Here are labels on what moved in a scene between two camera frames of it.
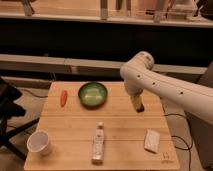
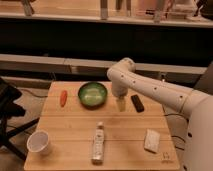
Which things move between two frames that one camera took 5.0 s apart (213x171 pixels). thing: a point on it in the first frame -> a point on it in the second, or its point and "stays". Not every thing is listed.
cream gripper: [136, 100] -> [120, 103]
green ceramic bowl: [92, 95] stays
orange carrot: [64, 98] stays
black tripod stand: [9, 109] stays
